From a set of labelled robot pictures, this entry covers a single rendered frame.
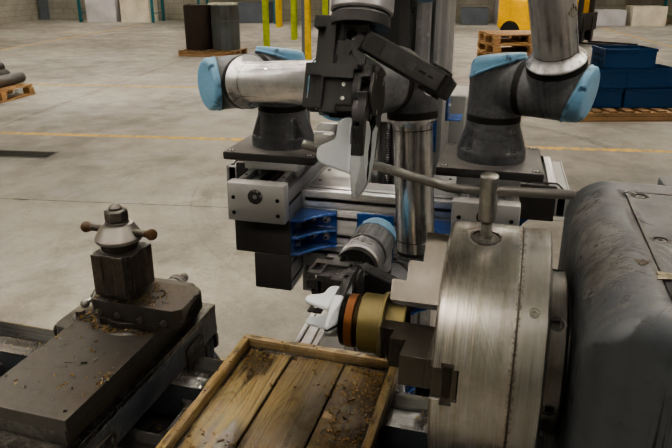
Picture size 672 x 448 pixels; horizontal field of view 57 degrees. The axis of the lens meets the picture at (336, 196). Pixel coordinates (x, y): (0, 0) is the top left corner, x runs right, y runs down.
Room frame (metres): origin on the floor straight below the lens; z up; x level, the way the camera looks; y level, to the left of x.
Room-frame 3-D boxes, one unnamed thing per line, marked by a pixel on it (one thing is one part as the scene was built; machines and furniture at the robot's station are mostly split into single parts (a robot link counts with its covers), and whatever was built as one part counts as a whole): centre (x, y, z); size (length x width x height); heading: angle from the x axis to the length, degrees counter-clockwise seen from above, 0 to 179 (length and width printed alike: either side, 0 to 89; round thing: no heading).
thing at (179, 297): (0.98, 0.35, 0.99); 0.20 x 0.10 x 0.05; 74
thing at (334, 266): (0.91, -0.01, 1.08); 0.12 x 0.09 x 0.08; 163
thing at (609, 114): (7.33, -3.29, 0.39); 1.20 x 0.80 x 0.79; 92
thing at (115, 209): (0.99, 0.37, 1.17); 0.04 x 0.04 x 0.03
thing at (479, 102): (1.36, -0.36, 1.33); 0.13 x 0.12 x 0.14; 50
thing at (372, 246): (0.98, -0.04, 1.08); 0.08 x 0.05 x 0.08; 73
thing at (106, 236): (0.99, 0.37, 1.13); 0.08 x 0.08 x 0.03
